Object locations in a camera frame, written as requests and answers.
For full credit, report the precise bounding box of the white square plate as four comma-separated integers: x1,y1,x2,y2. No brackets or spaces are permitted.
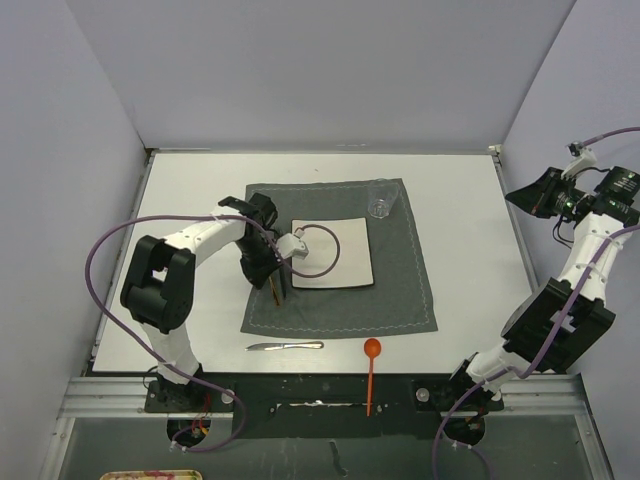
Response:
291,217,374,289

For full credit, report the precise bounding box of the gold fork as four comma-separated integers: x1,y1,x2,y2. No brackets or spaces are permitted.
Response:
269,276,281,307

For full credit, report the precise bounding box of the orange plastic spoon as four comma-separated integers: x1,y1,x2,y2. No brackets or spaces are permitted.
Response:
364,338,382,417

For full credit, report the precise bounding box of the silver table knife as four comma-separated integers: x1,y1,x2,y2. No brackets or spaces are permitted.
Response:
245,341,324,352

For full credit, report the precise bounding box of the clear plastic cup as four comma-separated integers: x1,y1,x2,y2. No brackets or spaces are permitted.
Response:
367,179,400,219

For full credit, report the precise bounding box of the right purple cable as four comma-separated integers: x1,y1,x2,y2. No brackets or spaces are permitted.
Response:
432,127,640,480

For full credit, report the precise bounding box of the dark grey cloth placemat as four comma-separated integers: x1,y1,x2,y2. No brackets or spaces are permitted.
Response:
241,178,438,339

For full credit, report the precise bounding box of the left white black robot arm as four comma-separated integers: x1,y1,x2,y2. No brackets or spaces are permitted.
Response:
120,193,279,411

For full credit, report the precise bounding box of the dark handled silver fork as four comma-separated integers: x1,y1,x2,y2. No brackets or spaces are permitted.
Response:
278,267,287,303

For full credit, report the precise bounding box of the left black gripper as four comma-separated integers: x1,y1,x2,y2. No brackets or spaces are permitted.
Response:
235,235,285,290

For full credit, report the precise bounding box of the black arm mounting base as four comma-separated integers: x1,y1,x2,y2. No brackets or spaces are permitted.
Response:
144,373,472,439

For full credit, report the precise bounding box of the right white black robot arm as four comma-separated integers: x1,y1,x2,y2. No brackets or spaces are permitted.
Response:
445,167,639,409

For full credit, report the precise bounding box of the floral tray edge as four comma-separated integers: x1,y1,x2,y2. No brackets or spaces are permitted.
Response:
100,469,204,480

